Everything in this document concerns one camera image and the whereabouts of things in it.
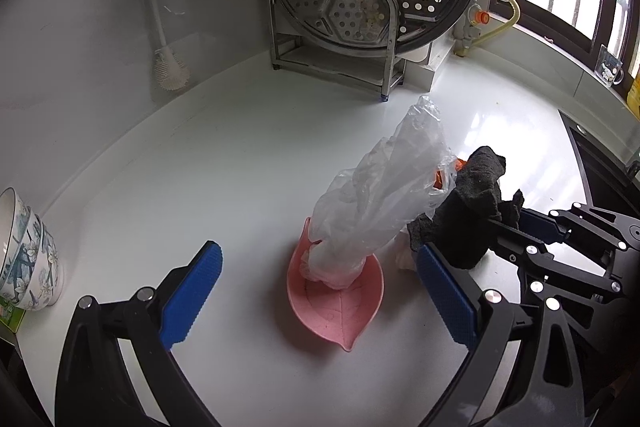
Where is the yellow bottle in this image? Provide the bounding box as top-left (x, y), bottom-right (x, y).
top-left (625, 74), bottom-right (640, 120)

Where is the gas valve with orange knob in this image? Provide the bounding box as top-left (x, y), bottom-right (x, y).
top-left (452, 0), bottom-right (507, 58)

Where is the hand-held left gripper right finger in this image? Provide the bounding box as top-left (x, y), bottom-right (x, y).
top-left (416, 243), bottom-right (586, 427)

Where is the yellow plastic bowl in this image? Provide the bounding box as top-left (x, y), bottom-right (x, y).
top-left (432, 157), bottom-right (468, 192)

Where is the black cloth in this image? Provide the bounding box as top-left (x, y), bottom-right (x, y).
top-left (407, 146), bottom-right (526, 272)

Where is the pink leaf-shaped dish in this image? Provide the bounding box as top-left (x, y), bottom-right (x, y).
top-left (286, 217), bottom-right (385, 353)

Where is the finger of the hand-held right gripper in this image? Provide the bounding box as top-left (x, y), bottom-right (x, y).
top-left (486, 218), bottom-right (625, 304)
top-left (520, 203), bottom-right (640, 254)

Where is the black sink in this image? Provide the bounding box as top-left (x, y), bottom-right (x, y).
top-left (557, 109), bottom-right (640, 228)

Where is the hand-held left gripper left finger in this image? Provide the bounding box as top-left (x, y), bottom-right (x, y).
top-left (52, 241), bottom-right (223, 427)

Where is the yellow gas hose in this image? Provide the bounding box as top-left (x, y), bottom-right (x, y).
top-left (472, 0), bottom-right (521, 48)

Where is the yellow and green pouch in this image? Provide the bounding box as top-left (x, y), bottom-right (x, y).
top-left (0, 299), bottom-right (27, 335)

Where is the clear plastic bag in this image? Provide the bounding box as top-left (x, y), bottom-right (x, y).
top-left (306, 95), bottom-right (458, 290)

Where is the clear cup with cartoon print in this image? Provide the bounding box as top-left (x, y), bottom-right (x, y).
top-left (594, 44), bottom-right (626, 88)

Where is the small perforated steel tray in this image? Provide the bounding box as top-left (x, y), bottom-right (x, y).
top-left (276, 0), bottom-right (398, 54)

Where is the floral ceramic bowl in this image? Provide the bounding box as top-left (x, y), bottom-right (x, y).
top-left (0, 207), bottom-right (46, 293)
top-left (0, 187), bottom-right (32, 258)
top-left (0, 224), bottom-right (65, 312)

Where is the steel dish rack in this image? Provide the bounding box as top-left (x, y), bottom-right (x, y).
top-left (268, 0), bottom-right (407, 102)

